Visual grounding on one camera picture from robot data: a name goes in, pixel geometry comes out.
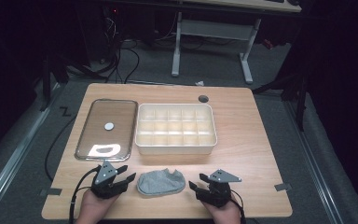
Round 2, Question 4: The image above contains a person's left hand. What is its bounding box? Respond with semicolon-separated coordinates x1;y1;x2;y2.
76;188;119;224

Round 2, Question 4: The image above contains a black floor cable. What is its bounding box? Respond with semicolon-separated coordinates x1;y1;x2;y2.
44;115;77;182

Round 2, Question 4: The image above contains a clear plastic box lid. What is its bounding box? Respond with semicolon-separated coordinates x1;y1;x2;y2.
75;98;139;162

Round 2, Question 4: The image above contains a right hand-held gripper cable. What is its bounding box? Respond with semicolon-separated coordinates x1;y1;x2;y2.
229;189;247;224

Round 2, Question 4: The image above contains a grey tape piece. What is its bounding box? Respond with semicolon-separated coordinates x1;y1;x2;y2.
273;182;293;192
39;187;62;197

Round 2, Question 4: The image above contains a hand-held gripper cable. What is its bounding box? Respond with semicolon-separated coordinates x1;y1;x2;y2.
229;189;247;224
68;165;103;224

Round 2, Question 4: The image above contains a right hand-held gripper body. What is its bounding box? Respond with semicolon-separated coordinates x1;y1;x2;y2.
197;169;242;208

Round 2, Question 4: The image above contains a grey sock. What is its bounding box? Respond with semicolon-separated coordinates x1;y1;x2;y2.
136;168;186;197

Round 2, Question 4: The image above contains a black metal stand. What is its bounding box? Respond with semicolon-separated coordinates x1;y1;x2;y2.
39;54;71;112
251;69;310;132

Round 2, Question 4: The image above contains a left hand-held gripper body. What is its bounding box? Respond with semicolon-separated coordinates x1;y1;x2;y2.
89;160;129;200

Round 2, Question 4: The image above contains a cream divided storage box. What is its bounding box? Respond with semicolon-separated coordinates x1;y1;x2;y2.
134;103;218;156

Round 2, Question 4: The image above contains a metal floor rail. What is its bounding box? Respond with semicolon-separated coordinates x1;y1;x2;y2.
283;99;347;224
0;83;63;220

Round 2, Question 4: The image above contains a person's right hand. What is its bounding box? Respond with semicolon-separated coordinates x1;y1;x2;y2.
201;199;242;224

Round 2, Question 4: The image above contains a desk with white legs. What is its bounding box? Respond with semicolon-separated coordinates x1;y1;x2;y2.
171;0;303;85

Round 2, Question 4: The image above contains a bundle of black cables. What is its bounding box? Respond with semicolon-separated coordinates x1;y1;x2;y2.
101;12;141;85

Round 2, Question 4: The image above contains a left hand-held gripper cable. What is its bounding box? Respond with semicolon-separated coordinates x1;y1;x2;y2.
68;165;103;224

